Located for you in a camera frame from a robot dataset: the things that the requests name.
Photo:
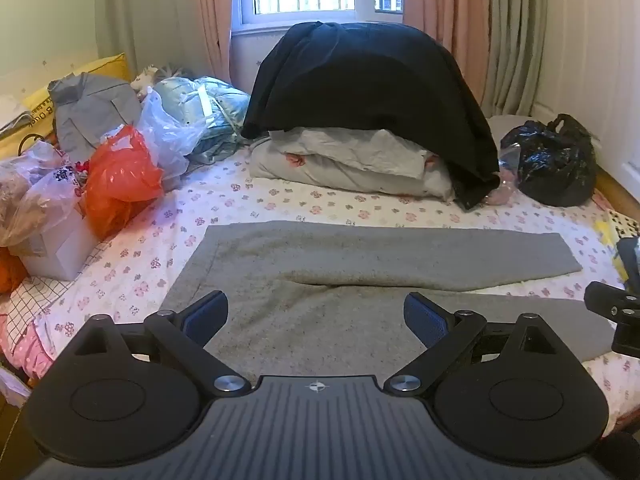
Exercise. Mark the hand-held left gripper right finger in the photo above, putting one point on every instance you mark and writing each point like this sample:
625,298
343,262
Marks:
425,317

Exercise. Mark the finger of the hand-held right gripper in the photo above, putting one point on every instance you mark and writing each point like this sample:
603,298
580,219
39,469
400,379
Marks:
630,260
607,300

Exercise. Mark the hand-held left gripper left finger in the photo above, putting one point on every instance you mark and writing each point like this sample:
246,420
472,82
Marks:
207,317

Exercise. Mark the grey pants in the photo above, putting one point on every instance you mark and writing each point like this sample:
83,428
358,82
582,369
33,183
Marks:
350,305

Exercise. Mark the yellow printed cloth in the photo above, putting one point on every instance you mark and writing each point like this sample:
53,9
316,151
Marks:
617,230

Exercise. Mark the floral bed sheet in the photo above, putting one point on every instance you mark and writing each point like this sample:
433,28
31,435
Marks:
165,255

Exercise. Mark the black plastic bag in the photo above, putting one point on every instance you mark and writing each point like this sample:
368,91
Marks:
550,160

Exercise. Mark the small clear plastic bag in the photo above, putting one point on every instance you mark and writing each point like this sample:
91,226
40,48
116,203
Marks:
505,180

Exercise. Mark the orange plastic bag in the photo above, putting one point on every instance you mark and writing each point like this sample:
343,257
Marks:
120,180

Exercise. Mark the white cardboard box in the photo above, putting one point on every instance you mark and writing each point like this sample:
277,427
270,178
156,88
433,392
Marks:
55,255

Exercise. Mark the folded white quilt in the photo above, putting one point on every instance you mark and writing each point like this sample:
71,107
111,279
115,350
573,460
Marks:
350,165

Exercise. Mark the checkered white cloth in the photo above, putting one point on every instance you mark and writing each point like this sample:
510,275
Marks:
25,300

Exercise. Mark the pink dotted cloth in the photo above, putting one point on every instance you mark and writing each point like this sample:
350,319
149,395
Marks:
25,350

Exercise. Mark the clear white plastic bag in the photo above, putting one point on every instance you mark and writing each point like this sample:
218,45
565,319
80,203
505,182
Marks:
160,130

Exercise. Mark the light blue bedding bag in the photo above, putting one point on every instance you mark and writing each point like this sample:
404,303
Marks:
215,115

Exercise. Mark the clear bag with brown fluff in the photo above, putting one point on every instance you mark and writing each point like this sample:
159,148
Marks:
25,195

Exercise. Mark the grey jacket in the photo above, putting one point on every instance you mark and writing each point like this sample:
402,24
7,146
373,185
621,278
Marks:
92,110

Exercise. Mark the black coat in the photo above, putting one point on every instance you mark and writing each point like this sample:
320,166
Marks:
370,80

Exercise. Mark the plush doll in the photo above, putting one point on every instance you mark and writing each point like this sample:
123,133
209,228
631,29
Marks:
147,80

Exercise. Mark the pale green curtain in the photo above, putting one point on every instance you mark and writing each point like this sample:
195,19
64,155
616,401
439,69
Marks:
150,10
515,35

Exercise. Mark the pink curtain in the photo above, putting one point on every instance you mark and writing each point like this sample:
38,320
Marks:
450,20
212,15

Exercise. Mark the wooden bed frame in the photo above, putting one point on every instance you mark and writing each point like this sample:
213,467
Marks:
612,187

